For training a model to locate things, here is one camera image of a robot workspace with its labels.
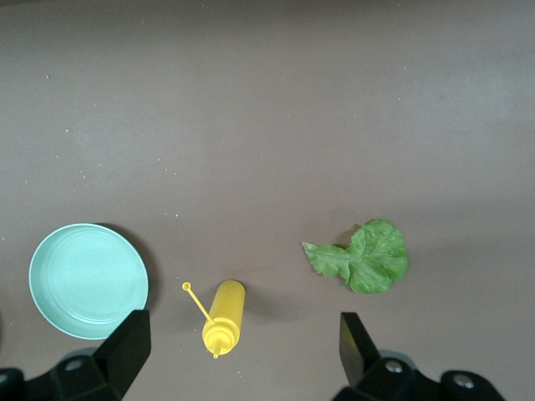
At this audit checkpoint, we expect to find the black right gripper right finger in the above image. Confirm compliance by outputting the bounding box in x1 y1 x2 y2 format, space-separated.
334 312 442 401

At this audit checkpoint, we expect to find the green lettuce leaf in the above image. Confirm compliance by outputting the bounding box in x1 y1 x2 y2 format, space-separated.
301 218 410 295

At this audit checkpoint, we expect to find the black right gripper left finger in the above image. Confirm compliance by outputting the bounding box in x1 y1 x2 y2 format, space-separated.
24 309 151 401

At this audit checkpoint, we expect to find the mint green plate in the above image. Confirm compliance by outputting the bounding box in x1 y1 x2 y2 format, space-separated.
28 222 150 340

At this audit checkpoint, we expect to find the yellow squeeze sauce bottle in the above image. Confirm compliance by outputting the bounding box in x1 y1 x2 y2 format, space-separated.
181 279 247 360

